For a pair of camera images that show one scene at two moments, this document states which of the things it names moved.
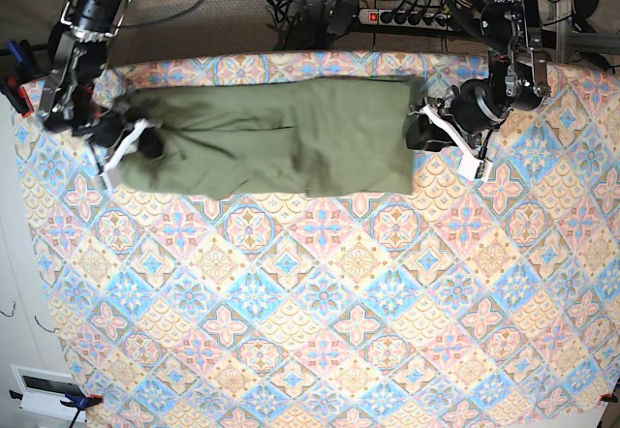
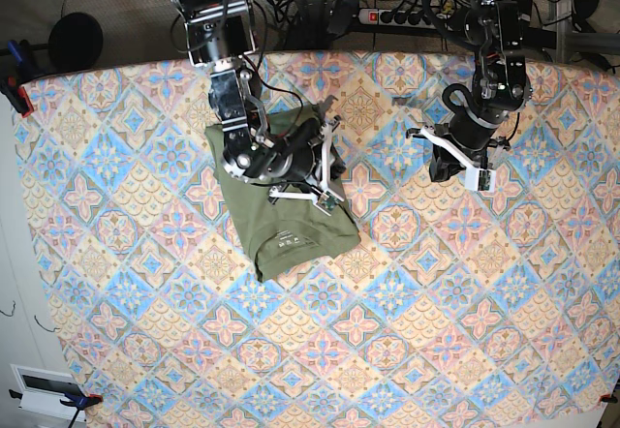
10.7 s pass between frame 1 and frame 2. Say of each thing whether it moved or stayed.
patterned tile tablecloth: stayed
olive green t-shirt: moved
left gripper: moved
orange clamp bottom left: stayed
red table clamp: stayed
